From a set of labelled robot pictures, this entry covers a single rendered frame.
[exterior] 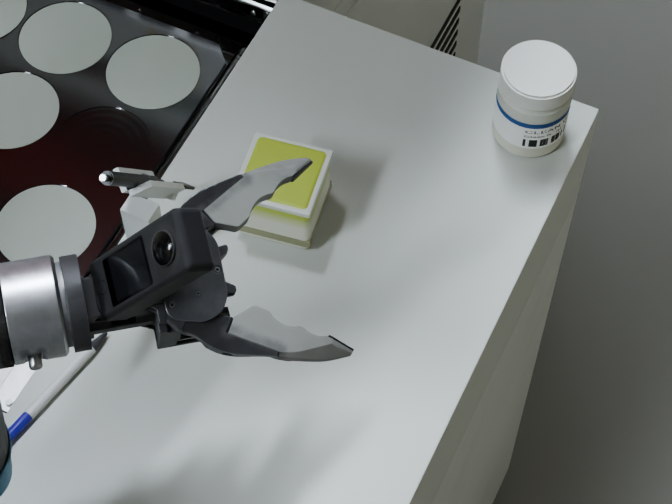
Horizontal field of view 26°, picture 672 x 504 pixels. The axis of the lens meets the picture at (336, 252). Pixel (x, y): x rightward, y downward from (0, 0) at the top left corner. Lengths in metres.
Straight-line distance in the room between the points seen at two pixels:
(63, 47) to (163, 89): 0.12
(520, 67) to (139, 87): 0.42
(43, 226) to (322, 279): 0.30
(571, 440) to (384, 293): 1.06
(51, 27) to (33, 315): 0.63
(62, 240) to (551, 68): 0.50
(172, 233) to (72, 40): 0.64
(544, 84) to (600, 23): 1.48
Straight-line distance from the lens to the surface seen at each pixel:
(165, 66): 1.57
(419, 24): 2.11
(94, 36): 1.60
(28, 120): 1.55
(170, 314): 1.05
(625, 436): 2.36
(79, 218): 1.47
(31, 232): 1.47
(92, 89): 1.56
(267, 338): 1.05
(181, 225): 0.99
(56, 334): 1.05
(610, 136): 2.66
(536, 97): 1.34
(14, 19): 1.63
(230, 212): 1.07
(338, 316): 1.31
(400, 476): 1.25
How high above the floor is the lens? 2.11
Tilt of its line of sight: 58 degrees down
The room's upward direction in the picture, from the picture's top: straight up
